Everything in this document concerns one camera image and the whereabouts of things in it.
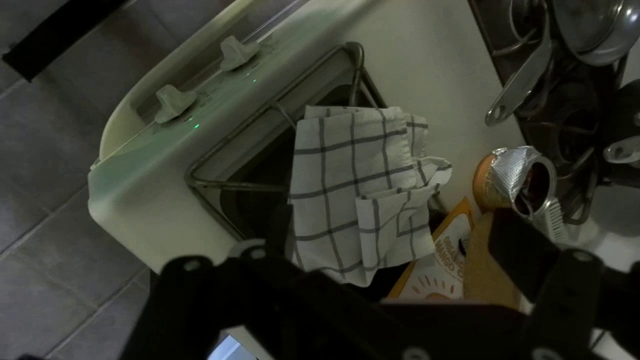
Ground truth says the white gas stove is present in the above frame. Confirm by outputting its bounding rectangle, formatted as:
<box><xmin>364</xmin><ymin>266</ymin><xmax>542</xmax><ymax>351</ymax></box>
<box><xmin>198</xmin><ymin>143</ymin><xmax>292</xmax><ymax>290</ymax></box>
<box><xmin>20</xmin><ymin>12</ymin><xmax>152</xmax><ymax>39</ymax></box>
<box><xmin>85</xmin><ymin>0</ymin><xmax>640</xmax><ymax>276</ymax></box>

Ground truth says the white grey checkered towel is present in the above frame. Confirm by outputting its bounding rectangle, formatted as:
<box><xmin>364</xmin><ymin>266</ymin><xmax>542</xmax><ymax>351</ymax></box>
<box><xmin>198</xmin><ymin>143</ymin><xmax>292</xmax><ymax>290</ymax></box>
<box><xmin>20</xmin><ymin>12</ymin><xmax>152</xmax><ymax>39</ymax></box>
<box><xmin>285</xmin><ymin>103</ymin><xmax>455</xmax><ymax>290</ymax></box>

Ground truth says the white stove knob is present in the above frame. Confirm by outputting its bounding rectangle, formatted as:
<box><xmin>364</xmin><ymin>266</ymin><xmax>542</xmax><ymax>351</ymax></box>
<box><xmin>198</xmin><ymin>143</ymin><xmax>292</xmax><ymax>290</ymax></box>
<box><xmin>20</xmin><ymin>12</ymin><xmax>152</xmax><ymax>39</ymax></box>
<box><xmin>216</xmin><ymin>34</ymin><xmax>263</xmax><ymax>73</ymax></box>
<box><xmin>149</xmin><ymin>82</ymin><xmax>200</xmax><ymax>125</ymax></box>

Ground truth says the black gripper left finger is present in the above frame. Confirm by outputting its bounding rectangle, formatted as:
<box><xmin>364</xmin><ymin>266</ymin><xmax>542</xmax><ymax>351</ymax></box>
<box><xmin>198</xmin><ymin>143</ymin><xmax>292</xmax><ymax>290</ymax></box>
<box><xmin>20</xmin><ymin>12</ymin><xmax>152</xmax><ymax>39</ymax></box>
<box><xmin>117</xmin><ymin>201</ymin><xmax>315</xmax><ymax>360</ymax></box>

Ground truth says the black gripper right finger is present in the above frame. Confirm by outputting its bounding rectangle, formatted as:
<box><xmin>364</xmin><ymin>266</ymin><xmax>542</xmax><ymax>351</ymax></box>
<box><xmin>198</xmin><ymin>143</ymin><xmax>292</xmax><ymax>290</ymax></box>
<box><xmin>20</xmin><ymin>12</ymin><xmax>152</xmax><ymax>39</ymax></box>
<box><xmin>484</xmin><ymin>204</ymin><xmax>640</xmax><ymax>360</ymax></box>

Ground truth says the black stand leg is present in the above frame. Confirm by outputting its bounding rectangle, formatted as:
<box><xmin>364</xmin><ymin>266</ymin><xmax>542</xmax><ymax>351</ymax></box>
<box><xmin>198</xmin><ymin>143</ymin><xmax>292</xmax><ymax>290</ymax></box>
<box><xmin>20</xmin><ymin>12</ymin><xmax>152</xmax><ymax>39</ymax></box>
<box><xmin>0</xmin><ymin>0</ymin><xmax>130</xmax><ymax>83</ymax></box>

